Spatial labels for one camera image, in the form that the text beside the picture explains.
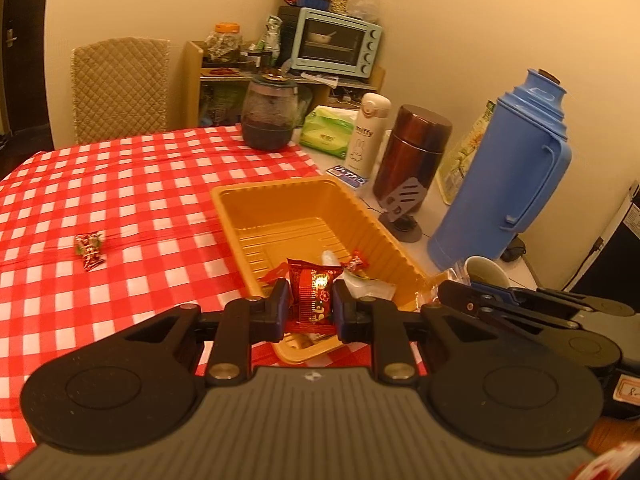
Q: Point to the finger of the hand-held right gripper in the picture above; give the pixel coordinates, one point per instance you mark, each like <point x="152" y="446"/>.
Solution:
<point x="492" y="292"/>
<point x="465" y="302"/>

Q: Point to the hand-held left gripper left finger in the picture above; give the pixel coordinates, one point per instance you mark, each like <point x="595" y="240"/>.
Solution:
<point x="283" y="305"/>

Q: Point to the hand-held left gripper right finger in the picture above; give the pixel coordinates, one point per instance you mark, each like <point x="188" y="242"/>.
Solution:
<point x="339" y="307"/>

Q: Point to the red pillow snack packet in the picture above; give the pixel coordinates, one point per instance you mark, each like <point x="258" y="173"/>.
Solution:
<point x="315" y="295"/>

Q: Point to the green black snack packet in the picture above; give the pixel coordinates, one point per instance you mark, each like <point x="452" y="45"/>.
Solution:
<point x="374" y="288"/>

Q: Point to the orange plastic tray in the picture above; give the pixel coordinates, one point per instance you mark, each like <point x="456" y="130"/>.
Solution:
<point x="280" y="215"/>

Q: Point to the white cup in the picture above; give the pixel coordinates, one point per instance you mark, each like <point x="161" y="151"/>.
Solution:
<point x="487" y="272"/>

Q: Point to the small black object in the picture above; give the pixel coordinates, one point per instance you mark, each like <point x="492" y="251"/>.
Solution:
<point x="514" y="250"/>

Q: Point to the small red wrapped candy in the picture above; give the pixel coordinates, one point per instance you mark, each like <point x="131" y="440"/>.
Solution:
<point x="357" y="262"/>

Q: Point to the black appliance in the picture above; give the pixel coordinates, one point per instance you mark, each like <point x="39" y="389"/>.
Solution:
<point x="620" y="250"/>

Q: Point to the red patterned cloth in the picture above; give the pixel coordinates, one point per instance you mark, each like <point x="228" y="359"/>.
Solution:
<point x="605" y="466"/>

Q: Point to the blue thermos jug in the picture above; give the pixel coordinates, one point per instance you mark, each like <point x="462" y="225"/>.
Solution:
<point x="500" y="170"/>

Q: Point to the grey phone stand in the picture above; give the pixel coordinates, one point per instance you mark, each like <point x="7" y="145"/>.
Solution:
<point x="402" y="194"/>

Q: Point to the blue white card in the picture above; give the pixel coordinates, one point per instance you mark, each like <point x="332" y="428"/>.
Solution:
<point x="347" y="176"/>

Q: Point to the flower print bag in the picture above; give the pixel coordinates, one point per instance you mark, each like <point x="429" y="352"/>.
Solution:
<point x="465" y="160"/>

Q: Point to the brown metal flask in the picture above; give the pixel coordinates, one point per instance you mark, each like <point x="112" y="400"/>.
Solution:
<point x="412" y="150"/>

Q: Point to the white drink bottle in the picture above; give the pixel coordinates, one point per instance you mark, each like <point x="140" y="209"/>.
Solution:
<point x="365" y="135"/>

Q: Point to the green tissue pack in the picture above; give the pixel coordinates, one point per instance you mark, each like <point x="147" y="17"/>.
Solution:
<point x="327" y="132"/>

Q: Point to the dark glass jar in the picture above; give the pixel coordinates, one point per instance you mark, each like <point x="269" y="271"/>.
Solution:
<point x="267" y="115"/>

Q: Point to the red green foil candy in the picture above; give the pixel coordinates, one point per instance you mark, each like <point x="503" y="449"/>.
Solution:
<point x="90" y="250"/>

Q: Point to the red checkered tablecloth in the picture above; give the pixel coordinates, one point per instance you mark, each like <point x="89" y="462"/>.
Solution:
<point x="100" y="185"/>

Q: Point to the wooden shelf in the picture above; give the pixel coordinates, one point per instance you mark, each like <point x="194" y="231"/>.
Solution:
<point x="192" y="85"/>

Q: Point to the light blue toaster oven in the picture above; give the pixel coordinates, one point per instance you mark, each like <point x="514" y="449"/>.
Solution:
<point x="335" y="42"/>

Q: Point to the orange lid jar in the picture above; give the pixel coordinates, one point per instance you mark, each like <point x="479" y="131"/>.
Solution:
<point x="225" y="42"/>

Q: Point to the beige quilted chair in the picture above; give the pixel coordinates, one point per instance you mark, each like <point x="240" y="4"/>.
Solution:
<point x="120" y="90"/>

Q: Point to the blue flat box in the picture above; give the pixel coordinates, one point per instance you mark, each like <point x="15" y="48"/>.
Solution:
<point x="307" y="2"/>

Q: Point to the clear plastic bag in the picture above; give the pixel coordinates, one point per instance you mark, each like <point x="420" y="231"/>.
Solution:
<point x="366" y="5"/>

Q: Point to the dark wooden door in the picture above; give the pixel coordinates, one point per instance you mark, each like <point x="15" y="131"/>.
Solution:
<point x="20" y="60"/>

